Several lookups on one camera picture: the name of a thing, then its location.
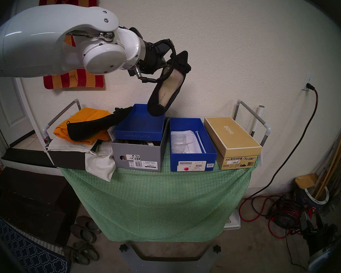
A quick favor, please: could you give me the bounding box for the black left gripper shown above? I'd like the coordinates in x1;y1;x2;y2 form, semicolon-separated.
137;40;174;76

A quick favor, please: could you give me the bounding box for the black shoe with bow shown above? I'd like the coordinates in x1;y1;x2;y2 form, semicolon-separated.
147;51;192;117

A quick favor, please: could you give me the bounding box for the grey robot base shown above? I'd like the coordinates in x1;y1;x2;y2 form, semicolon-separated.
120;241;225;273

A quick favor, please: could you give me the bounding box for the blue shoe box lid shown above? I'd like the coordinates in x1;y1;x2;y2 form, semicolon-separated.
114;104;166;141

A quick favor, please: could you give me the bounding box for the grey shoe box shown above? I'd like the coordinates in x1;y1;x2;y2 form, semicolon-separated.
111;117;171;172

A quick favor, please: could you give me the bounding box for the blue shoe box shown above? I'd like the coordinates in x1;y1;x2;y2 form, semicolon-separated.
170;117;217;172

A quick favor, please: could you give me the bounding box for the tan shoe box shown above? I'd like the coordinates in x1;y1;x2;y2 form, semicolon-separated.
204;117;263;170

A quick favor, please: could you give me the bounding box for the black shoe box lid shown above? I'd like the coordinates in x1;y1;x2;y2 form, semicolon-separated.
1;142;103;170

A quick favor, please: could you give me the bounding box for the dark grey floor shoe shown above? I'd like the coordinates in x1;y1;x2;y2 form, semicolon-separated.
63;245;90;266
75;216;102;234
72;241;100;261
70;224;97;244

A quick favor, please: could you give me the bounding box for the white tissue paper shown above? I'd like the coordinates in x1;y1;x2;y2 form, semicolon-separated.
171;130;203;154

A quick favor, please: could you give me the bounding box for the orange cloth bag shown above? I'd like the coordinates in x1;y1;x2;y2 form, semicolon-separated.
53;107;113;145

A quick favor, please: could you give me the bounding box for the white plastic stick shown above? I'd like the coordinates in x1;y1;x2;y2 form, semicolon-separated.
196;130;206;153

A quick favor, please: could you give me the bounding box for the white cloth bag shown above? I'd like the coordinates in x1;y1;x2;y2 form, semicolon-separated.
44;137;117;182

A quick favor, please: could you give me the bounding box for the white plastic pipe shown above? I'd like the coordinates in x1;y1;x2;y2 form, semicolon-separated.
251;105;265;136

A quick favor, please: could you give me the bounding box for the green checkered tablecloth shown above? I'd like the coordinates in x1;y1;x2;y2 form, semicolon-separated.
60;143;258;242

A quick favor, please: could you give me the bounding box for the white door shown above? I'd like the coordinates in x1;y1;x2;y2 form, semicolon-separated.
0;76;34;146

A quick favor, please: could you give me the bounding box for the white floor scale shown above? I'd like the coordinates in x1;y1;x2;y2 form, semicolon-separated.
224;208;241;230

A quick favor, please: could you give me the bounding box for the dark wooden cabinet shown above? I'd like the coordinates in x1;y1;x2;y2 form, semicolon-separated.
0;167;80;247

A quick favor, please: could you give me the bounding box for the bundle of wooden sticks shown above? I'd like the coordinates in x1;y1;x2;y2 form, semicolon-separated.
314;113;341;200

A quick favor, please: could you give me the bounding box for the blue white bucket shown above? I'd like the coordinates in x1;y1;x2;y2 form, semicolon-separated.
297;186;329;210

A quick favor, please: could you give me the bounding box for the blue patterned rug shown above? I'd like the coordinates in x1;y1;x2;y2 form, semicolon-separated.
0;216;71;273

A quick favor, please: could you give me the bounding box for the black machine with red clamps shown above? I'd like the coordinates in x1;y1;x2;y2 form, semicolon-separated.
300;211;338;257

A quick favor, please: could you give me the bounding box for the black braided left wrist cable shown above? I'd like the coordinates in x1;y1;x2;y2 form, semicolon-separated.
128;39;177;84

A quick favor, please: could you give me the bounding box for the red yellow striped wall cloth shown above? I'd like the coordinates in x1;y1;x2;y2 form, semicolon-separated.
39;0;105;90

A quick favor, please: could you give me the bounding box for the grey cart rail pipe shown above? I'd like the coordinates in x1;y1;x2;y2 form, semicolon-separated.
234;100;272;147

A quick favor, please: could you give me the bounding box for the white metal rack frame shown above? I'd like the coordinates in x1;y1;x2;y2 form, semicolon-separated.
43;99;81;143

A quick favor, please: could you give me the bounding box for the white wall outlet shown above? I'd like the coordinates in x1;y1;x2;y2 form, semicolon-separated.
302;72;314;91

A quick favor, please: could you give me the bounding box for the red black power cable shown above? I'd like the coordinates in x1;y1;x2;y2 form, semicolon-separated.
239;83;319;223

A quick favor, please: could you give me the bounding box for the black red cable reel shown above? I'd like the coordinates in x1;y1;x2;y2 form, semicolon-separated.
269;197;304;239

